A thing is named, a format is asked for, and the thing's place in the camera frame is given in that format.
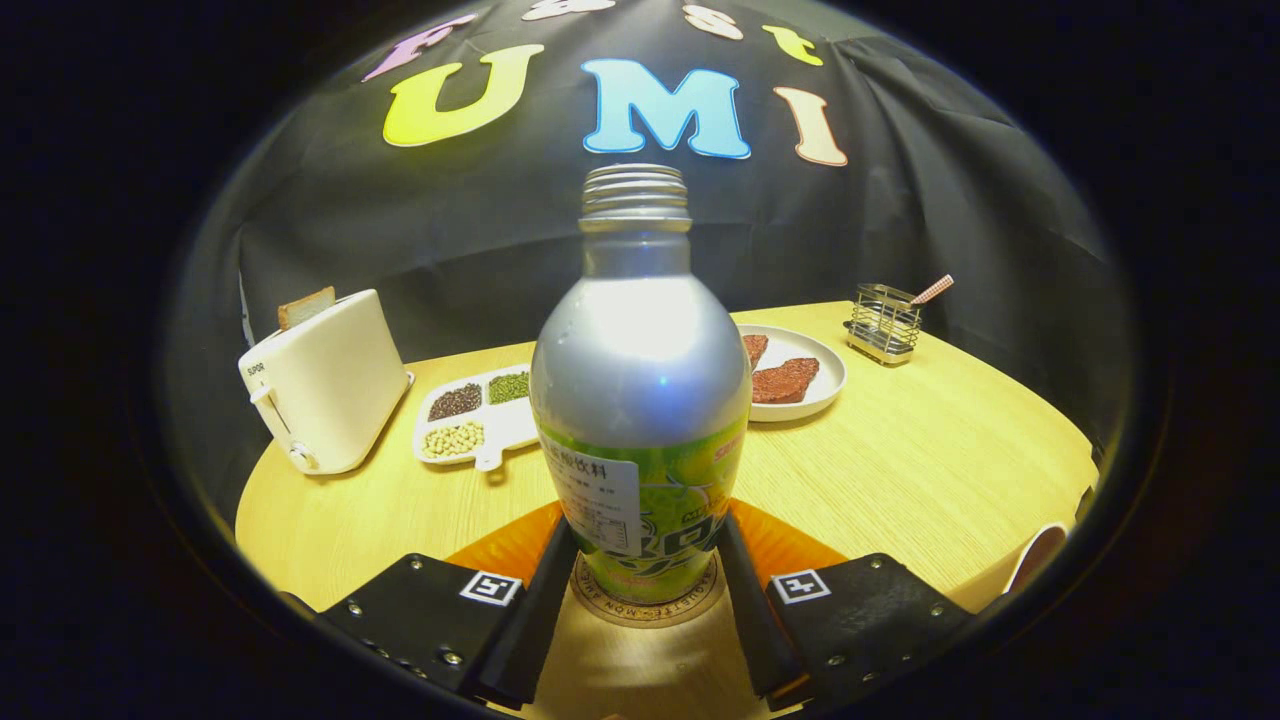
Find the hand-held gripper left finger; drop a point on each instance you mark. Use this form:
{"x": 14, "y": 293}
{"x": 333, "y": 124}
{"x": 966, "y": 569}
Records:
{"x": 520, "y": 640}

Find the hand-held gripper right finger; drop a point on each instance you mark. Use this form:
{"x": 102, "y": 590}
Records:
{"x": 760, "y": 630}

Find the pink checked straw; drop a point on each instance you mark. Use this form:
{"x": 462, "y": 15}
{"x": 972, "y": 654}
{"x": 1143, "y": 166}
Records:
{"x": 932, "y": 290}

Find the silver green juice bottle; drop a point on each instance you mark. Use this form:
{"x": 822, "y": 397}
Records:
{"x": 640, "y": 380}

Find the brown meat slice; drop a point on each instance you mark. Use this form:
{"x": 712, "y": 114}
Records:
{"x": 785, "y": 382}
{"x": 756, "y": 350}

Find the white divided dish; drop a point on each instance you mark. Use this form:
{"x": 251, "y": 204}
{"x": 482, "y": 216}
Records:
{"x": 503, "y": 428}

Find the toast slice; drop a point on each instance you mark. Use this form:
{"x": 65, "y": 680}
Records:
{"x": 306, "y": 308}

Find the white toaster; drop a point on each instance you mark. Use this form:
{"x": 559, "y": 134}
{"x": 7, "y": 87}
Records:
{"x": 330, "y": 390}

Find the wooden table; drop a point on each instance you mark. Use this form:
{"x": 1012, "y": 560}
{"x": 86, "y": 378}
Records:
{"x": 900, "y": 470}

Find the pile of yellow beans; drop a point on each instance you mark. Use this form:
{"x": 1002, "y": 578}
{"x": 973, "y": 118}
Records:
{"x": 452, "y": 440}

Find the pile of dark beans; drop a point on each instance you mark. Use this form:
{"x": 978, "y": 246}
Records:
{"x": 455, "y": 402}

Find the pile of green beans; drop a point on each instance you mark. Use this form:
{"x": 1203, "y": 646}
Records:
{"x": 509, "y": 387}

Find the round cork coaster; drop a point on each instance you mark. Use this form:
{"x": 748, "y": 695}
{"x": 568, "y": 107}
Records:
{"x": 600, "y": 608}

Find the white oval plate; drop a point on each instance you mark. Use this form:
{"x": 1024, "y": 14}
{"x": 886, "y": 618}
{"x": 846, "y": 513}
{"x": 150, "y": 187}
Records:
{"x": 828, "y": 375}

